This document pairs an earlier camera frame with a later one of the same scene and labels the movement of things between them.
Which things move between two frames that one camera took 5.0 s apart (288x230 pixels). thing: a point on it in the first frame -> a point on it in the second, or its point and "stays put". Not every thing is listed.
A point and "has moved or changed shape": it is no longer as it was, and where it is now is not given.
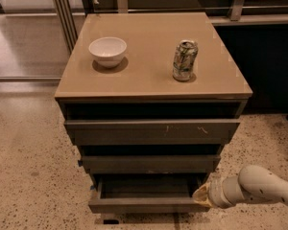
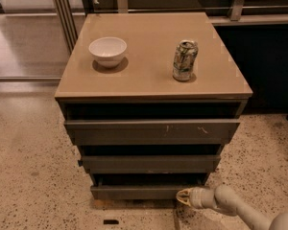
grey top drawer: [148, 124] stays put
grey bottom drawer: [155, 193] has moved or changed shape
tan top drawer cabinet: [150, 99] stays put
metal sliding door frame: [33, 31] stays put
